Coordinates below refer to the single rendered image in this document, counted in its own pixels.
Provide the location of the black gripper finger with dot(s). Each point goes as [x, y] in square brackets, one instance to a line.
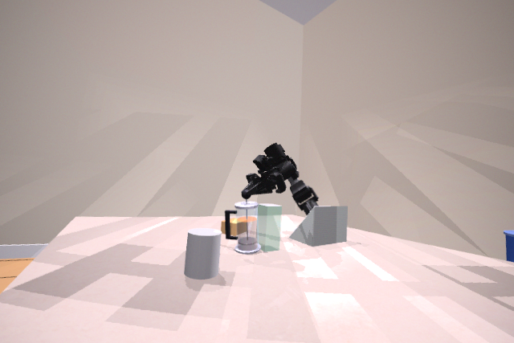
[251, 184]
[263, 187]

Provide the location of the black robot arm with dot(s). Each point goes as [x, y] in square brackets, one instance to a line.
[277, 157]

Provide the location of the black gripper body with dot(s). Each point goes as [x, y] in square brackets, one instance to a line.
[275, 179]

